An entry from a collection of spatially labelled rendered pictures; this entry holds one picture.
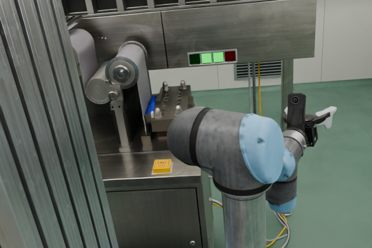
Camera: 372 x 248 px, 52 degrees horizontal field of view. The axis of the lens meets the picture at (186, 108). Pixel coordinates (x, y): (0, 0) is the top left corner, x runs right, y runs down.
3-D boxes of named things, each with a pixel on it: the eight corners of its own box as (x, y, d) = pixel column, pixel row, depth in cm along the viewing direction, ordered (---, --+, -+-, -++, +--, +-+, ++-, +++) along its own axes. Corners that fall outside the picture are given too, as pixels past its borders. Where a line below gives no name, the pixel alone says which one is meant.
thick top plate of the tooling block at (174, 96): (152, 132, 173) (150, 120, 170) (162, 97, 209) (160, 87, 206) (187, 129, 171) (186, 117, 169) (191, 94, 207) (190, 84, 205)
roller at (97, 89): (88, 104, 172) (82, 79, 167) (102, 83, 196) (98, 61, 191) (114, 102, 171) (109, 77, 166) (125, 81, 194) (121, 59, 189)
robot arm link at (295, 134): (273, 135, 104) (303, 137, 99) (278, 127, 107) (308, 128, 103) (277, 159, 106) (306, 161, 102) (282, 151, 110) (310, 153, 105)
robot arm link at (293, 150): (261, 181, 98) (260, 153, 95) (274, 159, 107) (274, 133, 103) (290, 189, 94) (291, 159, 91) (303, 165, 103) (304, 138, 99)
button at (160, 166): (153, 174, 155) (152, 169, 154) (155, 164, 161) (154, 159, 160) (170, 172, 154) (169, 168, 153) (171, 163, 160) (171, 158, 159)
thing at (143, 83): (143, 119, 174) (137, 81, 167) (150, 98, 196) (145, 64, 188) (144, 119, 174) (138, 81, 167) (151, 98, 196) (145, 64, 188)
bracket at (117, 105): (119, 151, 174) (106, 89, 161) (122, 144, 180) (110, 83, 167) (129, 150, 174) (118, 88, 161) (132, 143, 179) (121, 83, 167)
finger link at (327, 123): (336, 121, 118) (313, 131, 116) (335, 104, 116) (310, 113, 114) (344, 124, 116) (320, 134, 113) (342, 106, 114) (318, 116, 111)
